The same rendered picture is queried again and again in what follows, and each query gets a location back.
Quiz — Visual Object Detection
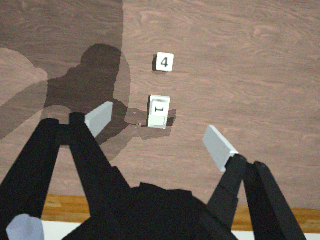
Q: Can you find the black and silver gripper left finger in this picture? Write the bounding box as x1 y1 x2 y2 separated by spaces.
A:
0 101 159 240

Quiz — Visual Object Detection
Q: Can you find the white rectangular tray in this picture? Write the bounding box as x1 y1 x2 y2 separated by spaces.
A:
148 95 170 129

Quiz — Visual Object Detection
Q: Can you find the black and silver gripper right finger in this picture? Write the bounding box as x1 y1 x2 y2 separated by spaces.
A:
189 125 307 240

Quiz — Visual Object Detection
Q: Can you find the white cube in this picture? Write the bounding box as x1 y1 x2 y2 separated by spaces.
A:
151 98 167 117
156 52 173 71

